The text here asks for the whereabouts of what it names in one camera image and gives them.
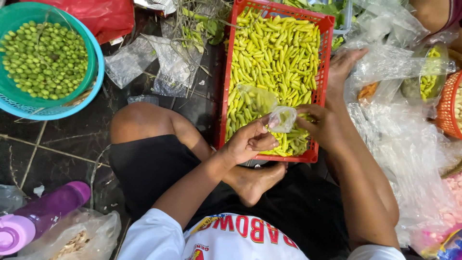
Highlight person's right hand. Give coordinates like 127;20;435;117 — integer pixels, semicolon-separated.
294;104;339;153

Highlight person's left hand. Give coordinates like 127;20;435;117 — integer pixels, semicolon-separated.
221;114;280;165

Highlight small clear plastic bag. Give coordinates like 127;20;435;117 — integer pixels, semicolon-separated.
236;84;298;133

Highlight person's left foot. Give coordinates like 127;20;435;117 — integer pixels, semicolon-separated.
231;161;289;208

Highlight red plastic crate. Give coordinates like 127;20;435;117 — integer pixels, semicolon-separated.
213;0;335;164

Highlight heap of yellow-green chilies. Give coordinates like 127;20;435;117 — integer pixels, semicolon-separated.
225;8;321;156

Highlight heap of clear plastic bags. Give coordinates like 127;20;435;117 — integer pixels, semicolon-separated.
339;3;462;248

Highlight person's black shorts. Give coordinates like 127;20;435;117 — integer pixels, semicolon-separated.
108;134;351;260

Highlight metal bowl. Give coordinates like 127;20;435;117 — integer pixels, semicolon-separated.
400;43;450;104

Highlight person's left leg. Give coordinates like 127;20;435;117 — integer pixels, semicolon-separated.
110;102;253;188

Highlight crumpled clear plastic bag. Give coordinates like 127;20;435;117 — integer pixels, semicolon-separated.
142;33;203;98
104;36;158;89

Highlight flat little clear bag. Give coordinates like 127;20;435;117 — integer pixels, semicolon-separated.
127;95;160;106

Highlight chilies in metal bowl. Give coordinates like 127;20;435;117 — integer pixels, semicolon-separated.
420;48;443;100

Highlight pile of green stems and leaves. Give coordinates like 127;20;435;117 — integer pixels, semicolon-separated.
170;0;233;78

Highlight orange plastic basket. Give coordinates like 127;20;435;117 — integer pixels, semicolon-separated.
435;70;462;141

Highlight person's white printed shirt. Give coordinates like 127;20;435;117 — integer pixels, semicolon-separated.
116;208;407;260

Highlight bag of pink crackers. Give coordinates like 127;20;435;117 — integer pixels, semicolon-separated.
411;173;462;255

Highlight blue plastic basket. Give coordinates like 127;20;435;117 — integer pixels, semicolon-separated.
0;16;105;121

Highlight colourful printed packet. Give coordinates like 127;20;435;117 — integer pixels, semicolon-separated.
420;229;462;260

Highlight teal plastic basket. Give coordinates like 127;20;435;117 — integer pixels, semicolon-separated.
0;2;97;108

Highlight red plastic bag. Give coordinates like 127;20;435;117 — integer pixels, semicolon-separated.
20;0;135;45

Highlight clear bag of brown seeds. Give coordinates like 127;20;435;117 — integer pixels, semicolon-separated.
5;208;122;260

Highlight purple bottle with pink cap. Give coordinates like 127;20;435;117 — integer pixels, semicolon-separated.
0;181;91;256

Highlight heap of round green fruits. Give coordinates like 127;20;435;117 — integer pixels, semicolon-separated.
0;20;89;100

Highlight grey clear plastic bag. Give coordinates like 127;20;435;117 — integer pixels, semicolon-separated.
0;184;27;215

